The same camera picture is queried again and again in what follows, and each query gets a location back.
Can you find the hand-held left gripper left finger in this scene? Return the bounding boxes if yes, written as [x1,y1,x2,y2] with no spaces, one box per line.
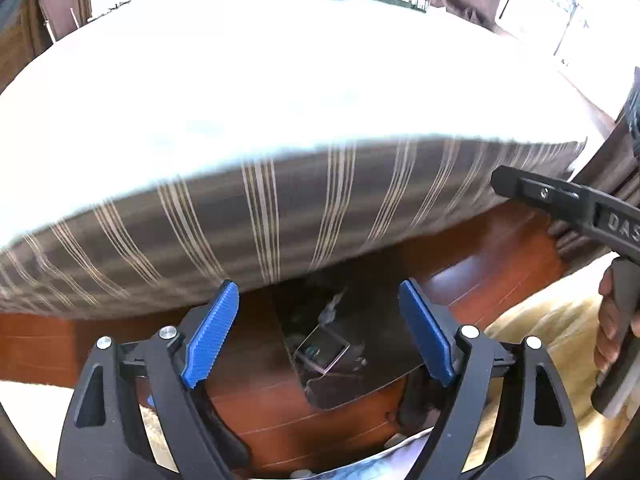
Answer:
[56,280,251,480]

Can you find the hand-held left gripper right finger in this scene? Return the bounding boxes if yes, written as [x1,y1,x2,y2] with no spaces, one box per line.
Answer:
[398,280,586,480]

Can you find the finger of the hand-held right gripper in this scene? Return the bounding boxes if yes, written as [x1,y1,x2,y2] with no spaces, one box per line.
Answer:
[491,165,602,242]

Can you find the clear plastic box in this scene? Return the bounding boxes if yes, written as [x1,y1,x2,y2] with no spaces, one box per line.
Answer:
[294,326,352,377]

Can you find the person's right hand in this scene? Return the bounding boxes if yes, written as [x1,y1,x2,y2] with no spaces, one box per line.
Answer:
[595,264,630,376]

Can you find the crumpled clear wrapper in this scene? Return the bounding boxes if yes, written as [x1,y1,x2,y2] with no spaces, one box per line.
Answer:
[317,287,350,326]

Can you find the yellow fleece cloth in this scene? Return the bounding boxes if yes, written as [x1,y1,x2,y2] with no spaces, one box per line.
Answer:
[0,379,168,480]
[467,255,623,480]

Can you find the blue printed white cloth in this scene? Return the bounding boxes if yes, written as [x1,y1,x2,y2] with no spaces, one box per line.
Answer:
[320,427,441,480]

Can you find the metal rack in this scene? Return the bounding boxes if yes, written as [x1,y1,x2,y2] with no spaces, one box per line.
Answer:
[547,0,588,67]

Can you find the plaid bed mattress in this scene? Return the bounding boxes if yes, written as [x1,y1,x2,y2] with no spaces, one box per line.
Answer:
[0,0,591,321]

